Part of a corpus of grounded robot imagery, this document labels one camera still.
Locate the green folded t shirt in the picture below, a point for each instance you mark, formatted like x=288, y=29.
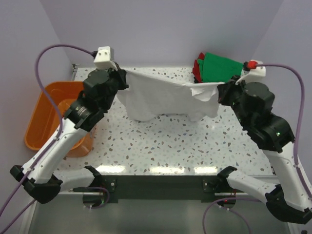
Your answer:
x=215, y=68

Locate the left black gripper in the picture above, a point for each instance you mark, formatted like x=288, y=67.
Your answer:
x=121, y=73

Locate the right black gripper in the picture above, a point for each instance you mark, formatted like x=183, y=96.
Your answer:
x=224, y=89

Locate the orange plastic basket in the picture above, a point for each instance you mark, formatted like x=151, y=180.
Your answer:
x=45, y=120

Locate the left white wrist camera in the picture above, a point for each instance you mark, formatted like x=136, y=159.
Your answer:
x=104, y=58

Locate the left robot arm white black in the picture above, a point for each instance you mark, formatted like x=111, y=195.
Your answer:
x=38, y=176

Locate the red folded t shirt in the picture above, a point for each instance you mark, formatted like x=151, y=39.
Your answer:
x=196, y=69

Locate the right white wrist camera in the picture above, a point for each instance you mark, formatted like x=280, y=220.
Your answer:
x=253, y=75

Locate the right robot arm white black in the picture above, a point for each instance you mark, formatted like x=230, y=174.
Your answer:
x=288, y=201

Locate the white t shirt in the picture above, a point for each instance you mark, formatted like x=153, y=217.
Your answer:
x=150, y=96

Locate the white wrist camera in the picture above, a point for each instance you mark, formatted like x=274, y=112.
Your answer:
x=253, y=75
x=104, y=58

